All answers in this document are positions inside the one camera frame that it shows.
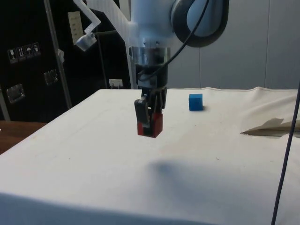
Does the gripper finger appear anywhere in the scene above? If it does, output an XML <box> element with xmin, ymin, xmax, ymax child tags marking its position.
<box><xmin>150</xmin><ymin>87</ymin><xmax>167</xmax><ymax>115</ymax></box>
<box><xmin>134</xmin><ymin>90</ymin><xmax>152</xmax><ymax>136</ymax></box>

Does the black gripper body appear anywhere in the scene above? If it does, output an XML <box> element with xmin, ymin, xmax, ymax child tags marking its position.
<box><xmin>135</xmin><ymin>64</ymin><xmax>169</xmax><ymax>90</ymax></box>

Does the red cube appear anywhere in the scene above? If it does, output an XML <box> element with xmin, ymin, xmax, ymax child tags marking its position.
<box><xmin>137</xmin><ymin>112</ymin><xmax>163</xmax><ymax>138</ymax></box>

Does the blue cube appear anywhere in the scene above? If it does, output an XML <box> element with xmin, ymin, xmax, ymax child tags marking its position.
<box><xmin>188</xmin><ymin>93</ymin><xmax>204</xmax><ymax>112</ymax></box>

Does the silver metal pole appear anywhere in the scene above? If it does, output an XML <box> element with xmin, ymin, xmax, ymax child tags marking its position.
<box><xmin>44</xmin><ymin>0</ymin><xmax>73</xmax><ymax>110</ymax></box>

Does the pale locker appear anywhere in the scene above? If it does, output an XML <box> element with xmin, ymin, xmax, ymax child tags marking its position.
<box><xmin>266</xmin><ymin>0</ymin><xmax>300</xmax><ymax>90</ymax></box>

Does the black cable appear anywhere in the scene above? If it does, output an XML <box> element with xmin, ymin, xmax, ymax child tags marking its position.
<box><xmin>271</xmin><ymin>79</ymin><xmax>300</xmax><ymax>225</ymax></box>
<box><xmin>163</xmin><ymin>0</ymin><xmax>211</xmax><ymax>67</ymax></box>

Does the clear plastic mount bracket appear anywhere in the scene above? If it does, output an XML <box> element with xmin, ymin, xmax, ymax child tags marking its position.
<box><xmin>72</xmin><ymin>0</ymin><xmax>102</xmax><ymax>51</ymax></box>

